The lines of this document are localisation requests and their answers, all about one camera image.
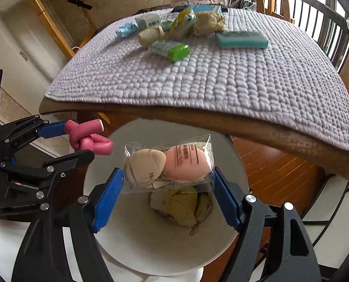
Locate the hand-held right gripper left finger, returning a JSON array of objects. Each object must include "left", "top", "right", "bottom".
[{"left": 11, "top": 167, "right": 125, "bottom": 282}]

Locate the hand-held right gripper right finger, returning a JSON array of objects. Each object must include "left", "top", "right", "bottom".
[{"left": 213, "top": 167, "right": 322, "bottom": 282}]

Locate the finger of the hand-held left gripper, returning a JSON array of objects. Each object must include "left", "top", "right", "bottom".
[
  {"left": 0, "top": 150, "right": 95, "bottom": 188},
  {"left": 0, "top": 116, "right": 71, "bottom": 153}
]

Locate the pink foam tube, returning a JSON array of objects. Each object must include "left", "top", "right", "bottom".
[{"left": 64, "top": 118, "right": 114, "bottom": 156}]

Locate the yellow and white plastic bag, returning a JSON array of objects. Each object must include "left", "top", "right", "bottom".
[{"left": 149, "top": 186, "right": 214, "bottom": 236}]

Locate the white trash bin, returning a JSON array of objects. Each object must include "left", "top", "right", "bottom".
[{"left": 83, "top": 117, "right": 250, "bottom": 282}]

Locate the clear makeup sponge packet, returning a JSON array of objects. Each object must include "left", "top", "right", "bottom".
[{"left": 122, "top": 133, "right": 216, "bottom": 194}]

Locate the wooden table edge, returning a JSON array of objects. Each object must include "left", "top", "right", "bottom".
[{"left": 39, "top": 97, "right": 349, "bottom": 181}]

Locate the white wardrobe door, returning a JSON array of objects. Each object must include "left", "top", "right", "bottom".
[{"left": 0, "top": 0, "right": 72, "bottom": 94}]

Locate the white sliding door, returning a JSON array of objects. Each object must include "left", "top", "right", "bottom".
[{"left": 301, "top": 179, "right": 349, "bottom": 230}]

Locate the lilac textured blanket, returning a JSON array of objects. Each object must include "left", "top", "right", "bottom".
[{"left": 44, "top": 6, "right": 349, "bottom": 153}]

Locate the light blue crumpled wrapper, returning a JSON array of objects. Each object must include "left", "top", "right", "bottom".
[{"left": 116, "top": 22, "right": 140, "bottom": 39}]

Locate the crumpled beige paper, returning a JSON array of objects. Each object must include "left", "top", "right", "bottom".
[
  {"left": 192, "top": 11, "right": 226, "bottom": 36},
  {"left": 138, "top": 25, "right": 165, "bottom": 48}
]

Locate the small white box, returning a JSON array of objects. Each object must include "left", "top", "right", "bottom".
[{"left": 135, "top": 13, "right": 162, "bottom": 31}]

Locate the green and white packet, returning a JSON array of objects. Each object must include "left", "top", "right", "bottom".
[{"left": 148, "top": 39, "right": 191, "bottom": 63}]

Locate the teal packet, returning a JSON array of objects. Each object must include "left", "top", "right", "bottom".
[{"left": 214, "top": 31, "right": 270, "bottom": 49}]

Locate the blue box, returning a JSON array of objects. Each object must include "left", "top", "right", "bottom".
[{"left": 171, "top": 4, "right": 228, "bottom": 15}]

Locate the dark balcony railing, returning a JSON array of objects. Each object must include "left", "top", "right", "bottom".
[{"left": 286, "top": 0, "right": 349, "bottom": 65}]

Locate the wooden bunk bed frame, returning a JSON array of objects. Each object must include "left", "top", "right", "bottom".
[{"left": 17, "top": 0, "right": 110, "bottom": 59}]

